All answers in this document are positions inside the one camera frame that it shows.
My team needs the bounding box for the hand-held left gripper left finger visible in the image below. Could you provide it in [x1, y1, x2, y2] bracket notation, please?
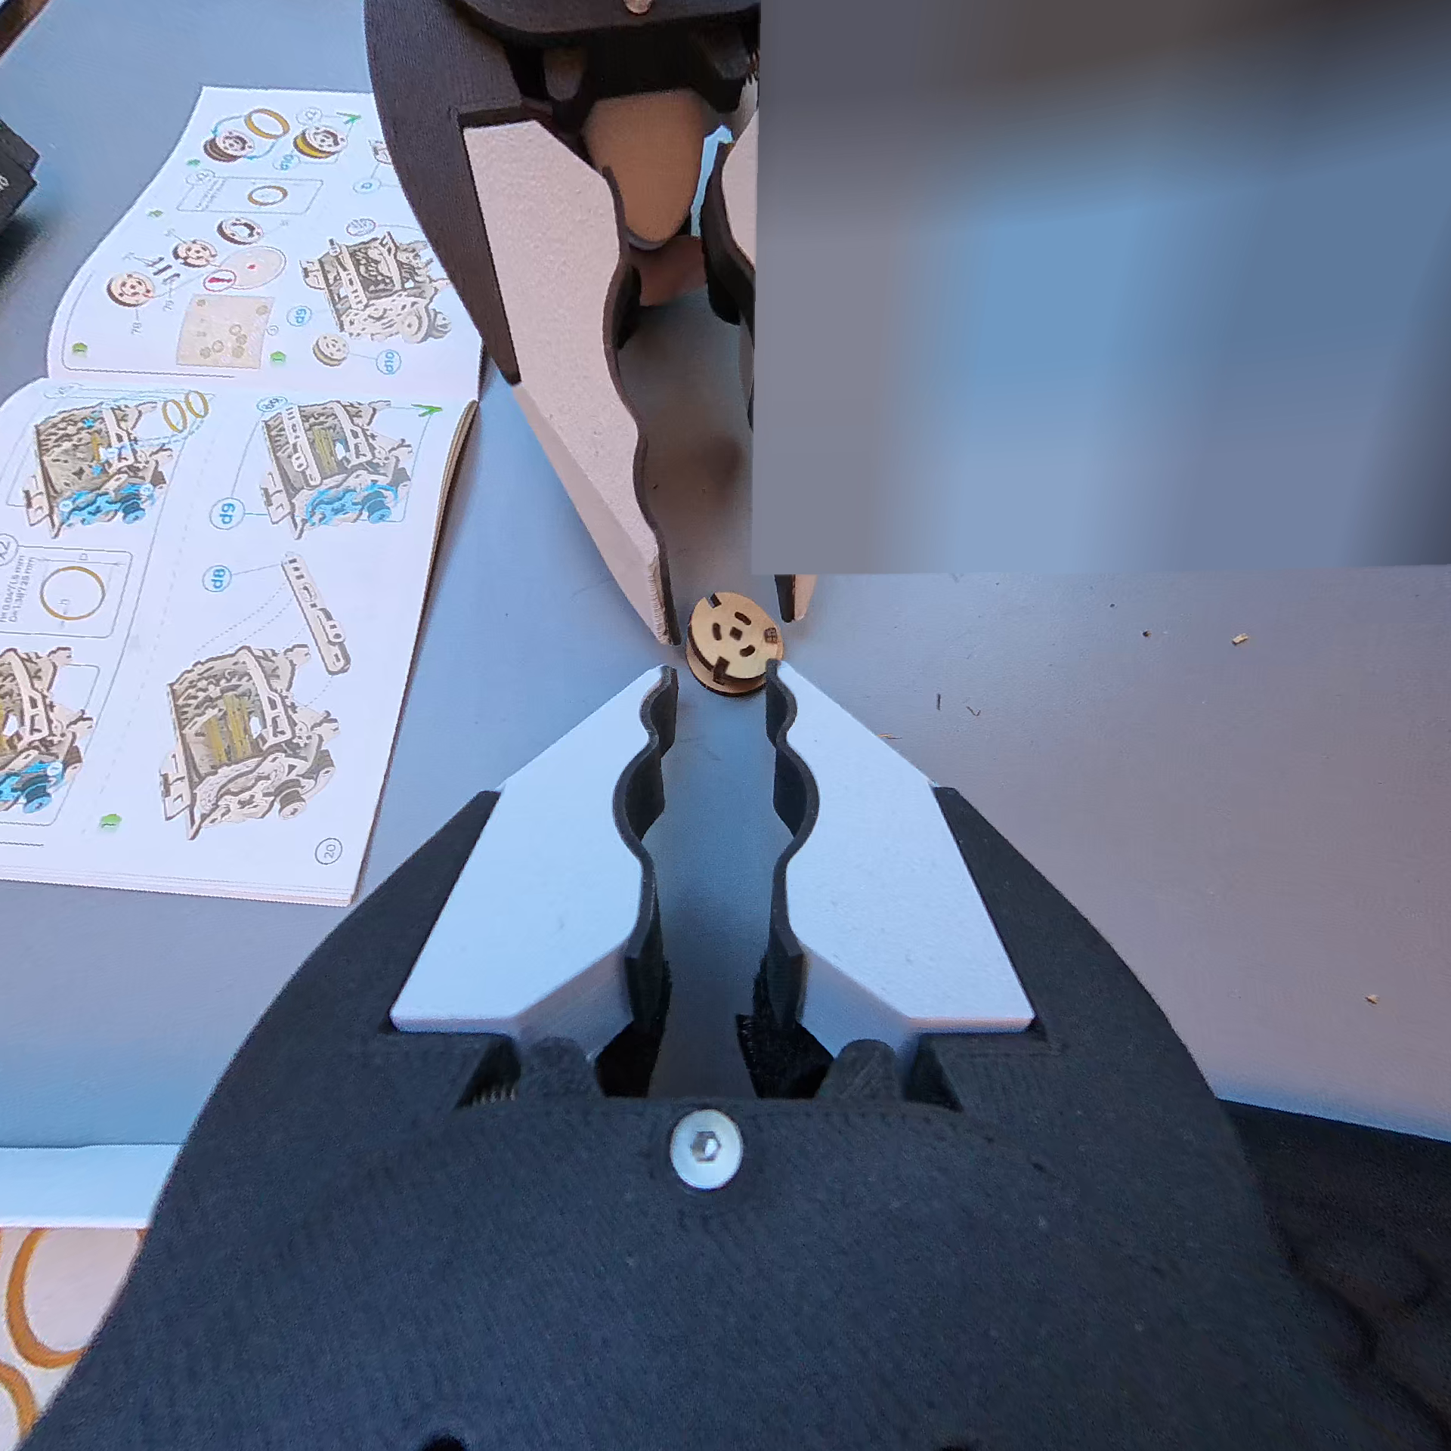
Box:
[389, 664, 682, 1098]

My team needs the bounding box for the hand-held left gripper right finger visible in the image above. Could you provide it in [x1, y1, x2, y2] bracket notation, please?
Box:
[737, 657, 1038, 1100]

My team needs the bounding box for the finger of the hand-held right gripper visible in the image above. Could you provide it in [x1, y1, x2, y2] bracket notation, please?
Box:
[701, 132, 817, 625]
[456, 110, 682, 647]

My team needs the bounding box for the notched round wooden disc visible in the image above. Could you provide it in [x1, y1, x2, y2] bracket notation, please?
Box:
[689, 592, 784, 682]

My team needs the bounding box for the grey desk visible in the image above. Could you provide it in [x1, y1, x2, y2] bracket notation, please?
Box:
[0, 0, 1451, 1152]

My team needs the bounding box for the person's right hand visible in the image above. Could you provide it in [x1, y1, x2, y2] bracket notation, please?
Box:
[584, 93, 712, 305]

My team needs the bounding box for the illustrated instruction booklet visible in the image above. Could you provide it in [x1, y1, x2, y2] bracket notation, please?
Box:
[0, 84, 484, 908]

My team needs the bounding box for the black model kit box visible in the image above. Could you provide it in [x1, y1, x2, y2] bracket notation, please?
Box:
[0, 119, 41, 233]

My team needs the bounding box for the white cardboard box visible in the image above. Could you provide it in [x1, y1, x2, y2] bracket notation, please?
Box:
[0, 1145, 183, 1451]

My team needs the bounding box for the person's dark clothing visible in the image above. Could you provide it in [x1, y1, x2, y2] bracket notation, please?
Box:
[1218, 1093, 1451, 1451]

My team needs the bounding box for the cluster of tan rubber rings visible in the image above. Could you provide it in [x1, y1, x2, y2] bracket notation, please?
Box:
[0, 1229, 90, 1445]

